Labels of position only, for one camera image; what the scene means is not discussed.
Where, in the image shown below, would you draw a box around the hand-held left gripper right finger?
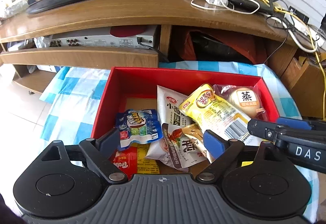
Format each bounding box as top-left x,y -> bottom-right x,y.
195,129 -> 278,183

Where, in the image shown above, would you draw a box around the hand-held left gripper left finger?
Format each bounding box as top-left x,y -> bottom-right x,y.
41,127 -> 129,184

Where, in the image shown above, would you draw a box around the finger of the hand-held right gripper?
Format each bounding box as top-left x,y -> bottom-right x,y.
247,118 -> 285,142
276,117 -> 326,138

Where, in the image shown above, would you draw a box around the white brown snack packet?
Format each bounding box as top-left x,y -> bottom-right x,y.
145,122 -> 212,172

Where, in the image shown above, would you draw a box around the blue snack packet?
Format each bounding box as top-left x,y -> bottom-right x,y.
115,109 -> 163,151

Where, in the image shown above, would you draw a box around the steamed cake packet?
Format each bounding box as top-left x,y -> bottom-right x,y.
213,84 -> 267,121

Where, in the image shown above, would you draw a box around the red yellow snack packet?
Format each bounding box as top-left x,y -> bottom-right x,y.
111,144 -> 160,181

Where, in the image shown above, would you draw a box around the white noodle snack packet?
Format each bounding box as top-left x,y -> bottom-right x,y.
156,85 -> 194,133

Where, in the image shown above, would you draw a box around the red cardboard box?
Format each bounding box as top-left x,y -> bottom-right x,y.
90,66 -> 281,176

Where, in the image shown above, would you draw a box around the blue white checkered tablecloth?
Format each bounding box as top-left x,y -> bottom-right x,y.
38,60 -> 320,223

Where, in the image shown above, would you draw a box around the black plastic bag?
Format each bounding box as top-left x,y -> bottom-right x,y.
191,33 -> 255,62

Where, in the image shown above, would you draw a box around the white cardboard box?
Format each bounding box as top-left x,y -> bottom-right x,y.
38,65 -> 62,73

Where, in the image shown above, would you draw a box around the white power strip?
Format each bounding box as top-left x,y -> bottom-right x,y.
284,7 -> 326,46

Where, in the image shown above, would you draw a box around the silver media player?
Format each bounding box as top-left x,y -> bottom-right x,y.
50,26 -> 156,47

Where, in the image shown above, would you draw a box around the red plastic bag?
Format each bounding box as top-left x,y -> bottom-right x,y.
178,29 -> 268,64

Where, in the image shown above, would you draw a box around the black plug adapters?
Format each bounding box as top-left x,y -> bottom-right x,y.
288,6 -> 310,23

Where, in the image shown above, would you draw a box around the red round paddle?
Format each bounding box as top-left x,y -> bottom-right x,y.
109,26 -> 148,37

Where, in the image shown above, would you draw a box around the clear plastic bag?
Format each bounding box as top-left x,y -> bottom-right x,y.
34,37 -> 53,49

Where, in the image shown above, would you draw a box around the wooden television cabinet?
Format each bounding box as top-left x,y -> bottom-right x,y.
0,0 -> 326,117

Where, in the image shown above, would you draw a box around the yellow cable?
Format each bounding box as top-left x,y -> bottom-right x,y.
223,0 -> 326,84

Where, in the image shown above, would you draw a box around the thick white cable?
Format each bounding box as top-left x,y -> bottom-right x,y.
288,28 -> 319,53

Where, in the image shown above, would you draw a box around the long black cable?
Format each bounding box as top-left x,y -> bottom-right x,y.
265,35 -> 288,64

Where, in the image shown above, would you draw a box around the black power cord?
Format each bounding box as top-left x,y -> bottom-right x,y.
138,37 -> 170,63

